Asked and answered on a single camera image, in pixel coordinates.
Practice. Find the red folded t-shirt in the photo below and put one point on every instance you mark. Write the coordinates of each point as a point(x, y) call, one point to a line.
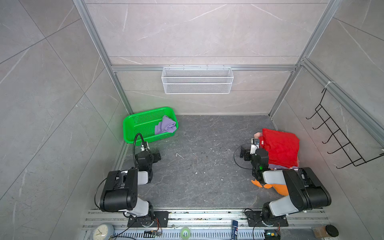
point(283, 148)

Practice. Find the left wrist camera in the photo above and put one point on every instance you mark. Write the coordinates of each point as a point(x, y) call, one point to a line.
point(145, 147)

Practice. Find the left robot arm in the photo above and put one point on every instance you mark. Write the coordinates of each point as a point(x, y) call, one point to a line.
point(120, 191)

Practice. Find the green plastic basket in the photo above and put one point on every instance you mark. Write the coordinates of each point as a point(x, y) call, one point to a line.
point(146, 122)

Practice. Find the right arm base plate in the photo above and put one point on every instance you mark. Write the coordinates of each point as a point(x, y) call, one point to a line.
point(254, 219)

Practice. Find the orange plush toy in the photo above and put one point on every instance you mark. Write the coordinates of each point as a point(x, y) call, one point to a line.
point(280, 186)

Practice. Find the white analog clock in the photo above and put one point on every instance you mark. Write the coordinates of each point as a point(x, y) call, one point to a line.
point(103, 232)

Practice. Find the lavender folded t-shirt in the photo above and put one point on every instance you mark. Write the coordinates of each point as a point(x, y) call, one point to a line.
point(280, 167)

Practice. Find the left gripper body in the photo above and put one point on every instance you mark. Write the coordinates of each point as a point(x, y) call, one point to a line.
point(156, 156)

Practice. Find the green tape roll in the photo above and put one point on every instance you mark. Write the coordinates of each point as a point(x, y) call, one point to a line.
point(185, 233)

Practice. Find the black wire hook rack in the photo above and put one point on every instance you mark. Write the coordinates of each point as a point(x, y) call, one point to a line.
point(344, 144)

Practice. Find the green circuit board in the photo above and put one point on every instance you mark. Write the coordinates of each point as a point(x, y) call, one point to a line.
point(272, 235)

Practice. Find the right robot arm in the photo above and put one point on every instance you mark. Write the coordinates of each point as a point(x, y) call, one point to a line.
point(301, 189)

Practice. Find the white wire mesh shelf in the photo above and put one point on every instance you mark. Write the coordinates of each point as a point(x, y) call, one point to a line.
point(199, 80)

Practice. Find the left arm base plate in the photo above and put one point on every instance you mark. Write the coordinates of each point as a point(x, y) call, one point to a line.
point(156, 219)

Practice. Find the blue spray can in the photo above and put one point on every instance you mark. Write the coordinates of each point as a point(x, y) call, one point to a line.
point(234, 235)

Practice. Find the purple t-shirt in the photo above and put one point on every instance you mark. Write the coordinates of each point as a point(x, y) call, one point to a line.
point(167, 125)

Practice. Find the brown jar black lid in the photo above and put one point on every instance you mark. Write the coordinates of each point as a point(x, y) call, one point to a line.
point(328, 231)

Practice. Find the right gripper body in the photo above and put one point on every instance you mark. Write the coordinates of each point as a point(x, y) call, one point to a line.
point(245, 152)

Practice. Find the small electronics board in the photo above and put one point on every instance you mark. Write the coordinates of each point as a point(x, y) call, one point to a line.
point(152, 234)

